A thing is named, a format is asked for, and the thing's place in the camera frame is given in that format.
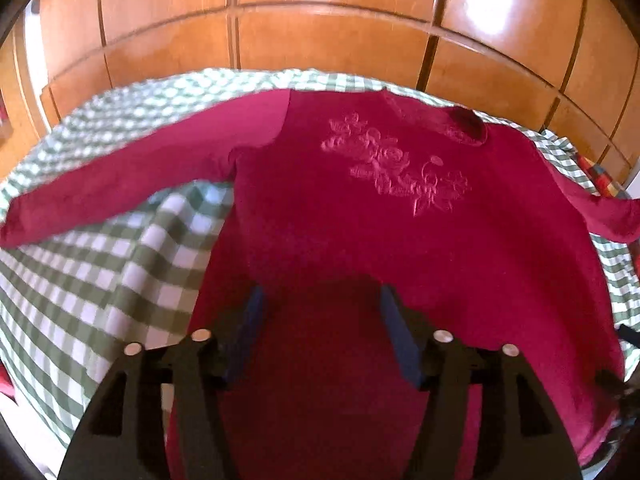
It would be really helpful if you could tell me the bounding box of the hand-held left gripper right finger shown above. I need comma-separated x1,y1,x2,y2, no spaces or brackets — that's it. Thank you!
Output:
379,284,584,480

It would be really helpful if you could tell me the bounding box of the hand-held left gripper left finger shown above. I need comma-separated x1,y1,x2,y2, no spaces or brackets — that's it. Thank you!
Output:
57,284,265,480

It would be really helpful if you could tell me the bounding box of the red embroidered sweater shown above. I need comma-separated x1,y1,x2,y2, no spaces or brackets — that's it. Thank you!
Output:
0,87,640,480

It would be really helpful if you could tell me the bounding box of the green white checked blanket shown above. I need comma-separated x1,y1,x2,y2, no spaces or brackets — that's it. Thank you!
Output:
0,67,640,480

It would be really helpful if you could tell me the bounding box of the colourful patchwork cloth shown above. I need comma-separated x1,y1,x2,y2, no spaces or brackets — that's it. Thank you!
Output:
579,154,625,199

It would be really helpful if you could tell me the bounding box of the wooden wardrobe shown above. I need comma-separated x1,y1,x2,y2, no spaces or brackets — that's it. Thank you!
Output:
0,0,640,196

